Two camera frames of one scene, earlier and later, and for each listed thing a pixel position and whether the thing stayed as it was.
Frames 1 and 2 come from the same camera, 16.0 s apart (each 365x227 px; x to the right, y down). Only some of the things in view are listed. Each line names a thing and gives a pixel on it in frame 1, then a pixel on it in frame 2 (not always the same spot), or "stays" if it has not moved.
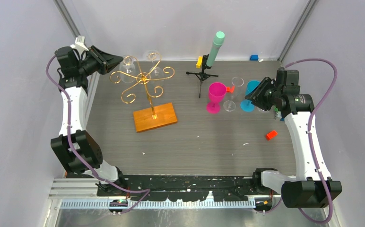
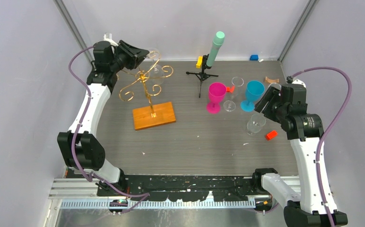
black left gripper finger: x=112 y=61 to x=140 y=54
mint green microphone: x=218 y=41 stays
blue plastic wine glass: x=246 y=105 stays
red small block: x=271 y=135 stays
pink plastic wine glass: x=217 y=91 stays
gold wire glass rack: x=131 y=69 stays
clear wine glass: x=230 y=105 stays
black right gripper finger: x=111 y=59 to x=136 y=52
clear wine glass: x=127 y=69 to x=254 y=126
